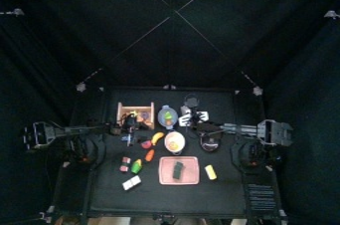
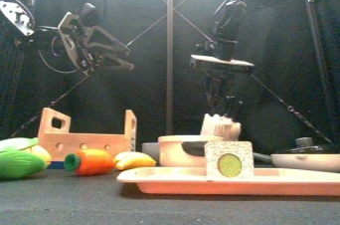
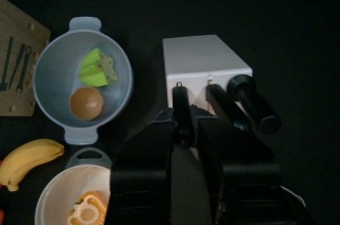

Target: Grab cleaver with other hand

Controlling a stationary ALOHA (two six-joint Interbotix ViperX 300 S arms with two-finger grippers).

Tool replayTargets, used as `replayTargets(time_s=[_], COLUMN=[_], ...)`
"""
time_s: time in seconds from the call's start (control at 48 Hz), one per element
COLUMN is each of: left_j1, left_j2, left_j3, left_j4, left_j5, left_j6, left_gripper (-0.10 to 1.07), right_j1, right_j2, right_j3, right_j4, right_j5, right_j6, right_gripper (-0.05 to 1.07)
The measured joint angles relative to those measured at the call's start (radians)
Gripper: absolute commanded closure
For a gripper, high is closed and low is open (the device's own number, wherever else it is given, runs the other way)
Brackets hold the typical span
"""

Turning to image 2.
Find white toy knife block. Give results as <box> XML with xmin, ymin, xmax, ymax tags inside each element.
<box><xmin>198</xmin><ymin>112</ymin><xmax>242</xmax><ymax>142</ymax></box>

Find cream toy pot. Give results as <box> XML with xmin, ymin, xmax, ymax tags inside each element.
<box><xmin>157</xmin><ymin>134</ymin><xmax>225</xmax><ymax>169</ymax></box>

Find white block green oval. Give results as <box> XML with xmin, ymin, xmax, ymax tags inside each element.
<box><xmin>202</xmin><ymin>140</ymin><xmax>256</xmax><ymax>181</ymax></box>

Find small grey container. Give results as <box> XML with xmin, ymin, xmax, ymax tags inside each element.
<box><xmin>141</xmin><ymin>141</ymin><xmax>162</xmax><ymax>164</ymax></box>

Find wooden toy crate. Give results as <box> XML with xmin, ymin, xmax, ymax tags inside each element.
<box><xmin>36</xmin><ymin>107</ymin><xmax>140</xmax><ymax>163</ymax></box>

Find black pan lid grey knob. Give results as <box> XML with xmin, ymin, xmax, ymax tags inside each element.
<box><xmin>274</xmin><ymin>136</ymin><xmax>340</xmax><ymax>155</ymax></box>

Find yellow toy banana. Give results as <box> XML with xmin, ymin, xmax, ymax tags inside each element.
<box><xmin>113</xmin><ymin>150</ymin><xmax>158</xmax><ymax>171</ymax></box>

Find pink plastic tray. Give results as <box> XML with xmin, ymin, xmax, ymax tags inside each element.
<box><xmin>116</xmin><ymin>165</ymin><xmax>340</xmax><ymax>197</ymax></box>

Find orange toy carrot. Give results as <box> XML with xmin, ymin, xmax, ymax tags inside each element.
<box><xmin>62</xmin><ymin>147</ymin><xmax>118</xmax><ymax>177</ymax></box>

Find small blue block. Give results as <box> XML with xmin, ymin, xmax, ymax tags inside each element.
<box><xmin>46</xmin><ymin>160</ymin><xmax>68</xmax><ymax>170</ymax></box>

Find toy corn green husk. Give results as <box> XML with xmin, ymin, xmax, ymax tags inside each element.
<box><xmin>0</xmin><ymin>136</ymin><xmax>53</xmax><ymax>180</ymax></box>

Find black-handled toy knife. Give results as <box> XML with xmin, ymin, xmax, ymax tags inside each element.
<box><xmin>232</xmin><ymin>101</ymin><xmax>245</xmax><ymax>123</ymax></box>
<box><xmin>222</xmin><ymin>96</ymin><xmax>236</xmax><ymax>121</ymax></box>

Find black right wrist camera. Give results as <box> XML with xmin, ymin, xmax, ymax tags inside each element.
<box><xmin>193</xmin><ymin>40</ymin><xmax>218</xmax><ymax>58</ymax></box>

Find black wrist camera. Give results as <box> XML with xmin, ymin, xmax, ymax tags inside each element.
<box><xmin>193</xmin><ymin>40</ymin><xmax>218</xmax><ymax>58</ymax></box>
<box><xmin>77</xmin><ymin>2</ymin><xmax>101</xmax><ymax>27</ymax></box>

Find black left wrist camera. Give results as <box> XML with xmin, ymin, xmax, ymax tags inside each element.
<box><xmin>77</xmin><ymin>2</ymin><xmax>101</xmax><ymax>27</ymax></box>

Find vertical metal frame pole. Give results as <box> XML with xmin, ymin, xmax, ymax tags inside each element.
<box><xmin>165</xmin><ymin>0</ymin><xmax>174</xmax><ymax>136</ymax></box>

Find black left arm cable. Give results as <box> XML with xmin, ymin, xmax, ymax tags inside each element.
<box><xmin>36</xmin><ymin>35</ymin><xmax>84</xmax><ymax>75</ymax></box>

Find thin diagonal brace wire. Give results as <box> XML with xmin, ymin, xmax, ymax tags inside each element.
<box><xmin>9</xmin><ymin>0</ymin><xmax>222</xmax><ymax>138</ymax></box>
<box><xmin>129</xmin><ymin>0</ymin><xmax>334</xmax><ymax>145</ymax></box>

